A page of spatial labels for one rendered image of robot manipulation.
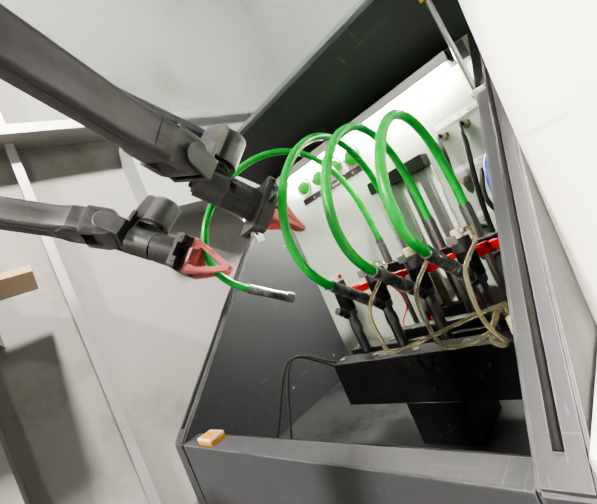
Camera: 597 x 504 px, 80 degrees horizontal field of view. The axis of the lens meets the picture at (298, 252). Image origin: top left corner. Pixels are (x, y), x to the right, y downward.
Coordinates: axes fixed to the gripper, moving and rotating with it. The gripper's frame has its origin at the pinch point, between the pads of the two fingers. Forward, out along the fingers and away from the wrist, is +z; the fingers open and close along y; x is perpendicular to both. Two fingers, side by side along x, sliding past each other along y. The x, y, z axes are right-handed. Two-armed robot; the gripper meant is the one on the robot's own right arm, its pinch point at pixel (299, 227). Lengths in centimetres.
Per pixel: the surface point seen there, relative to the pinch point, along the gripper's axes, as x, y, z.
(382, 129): -24.5, 5.3, -2.4
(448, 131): -10.6, 29.5, 21.6
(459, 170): -9.6, 23.1, 26.9
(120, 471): 194, -95, 10
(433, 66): -14.2, 37.5, 12.1
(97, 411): 195, -68, -14
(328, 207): -18.5, -4.7, -4.0
